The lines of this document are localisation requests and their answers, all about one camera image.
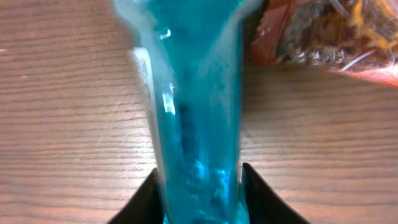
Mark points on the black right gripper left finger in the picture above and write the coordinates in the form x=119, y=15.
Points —
x=144, y=207

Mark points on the red chocolate bar wrapper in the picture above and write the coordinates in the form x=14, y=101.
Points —
x=357, y=38

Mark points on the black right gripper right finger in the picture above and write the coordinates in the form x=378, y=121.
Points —
x=264, y=205

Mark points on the teal mouthwash bottle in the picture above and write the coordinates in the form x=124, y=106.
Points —
x=189, y=57

